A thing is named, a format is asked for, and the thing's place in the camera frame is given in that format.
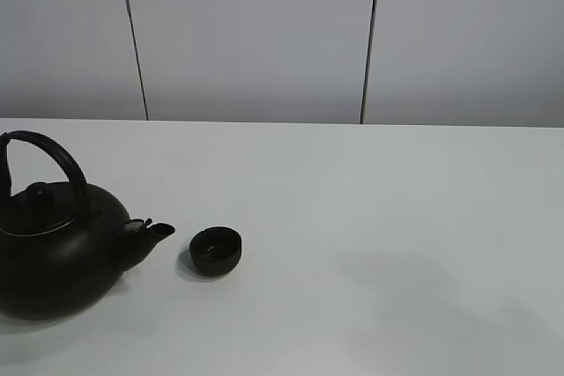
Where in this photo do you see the small black teacup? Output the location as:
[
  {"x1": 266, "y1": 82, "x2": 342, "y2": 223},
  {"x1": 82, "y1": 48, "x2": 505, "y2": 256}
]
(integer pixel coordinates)
[{"x1": 189, "y1": 226, "x2": 242, "y2": 277}]

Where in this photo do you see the black round teapot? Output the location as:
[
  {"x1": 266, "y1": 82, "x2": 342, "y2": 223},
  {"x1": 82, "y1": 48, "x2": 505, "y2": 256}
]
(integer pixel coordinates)
[{"x1": 1, "y1": 130, "x2": 175, "y2": 320}]

